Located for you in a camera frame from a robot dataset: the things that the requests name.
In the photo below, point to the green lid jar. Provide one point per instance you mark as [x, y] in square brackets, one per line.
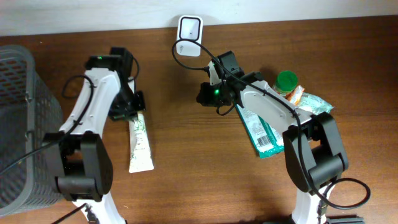
[285, 83]

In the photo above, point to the white cream tube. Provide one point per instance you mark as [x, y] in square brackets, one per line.
[140, 153]

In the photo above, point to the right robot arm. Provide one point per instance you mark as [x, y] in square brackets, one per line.
[314, 153]

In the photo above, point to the light green snack packet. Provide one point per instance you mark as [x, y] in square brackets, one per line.
[314, 104]

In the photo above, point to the grey plastic mesh basket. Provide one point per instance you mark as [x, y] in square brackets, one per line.
[29, 110]

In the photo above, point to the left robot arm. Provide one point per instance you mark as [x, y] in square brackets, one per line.
[77, 161]

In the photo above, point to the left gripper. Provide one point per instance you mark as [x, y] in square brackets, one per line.
[125, 113]

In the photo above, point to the white barcode scanner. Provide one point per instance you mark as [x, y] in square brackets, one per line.
[189, 27]

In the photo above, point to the orange tissue pack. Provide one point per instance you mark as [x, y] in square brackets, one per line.
[295, 96]

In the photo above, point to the green wipes pack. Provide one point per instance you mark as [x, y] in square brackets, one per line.
[265, 139]

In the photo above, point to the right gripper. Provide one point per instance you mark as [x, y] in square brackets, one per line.
[205, 96]

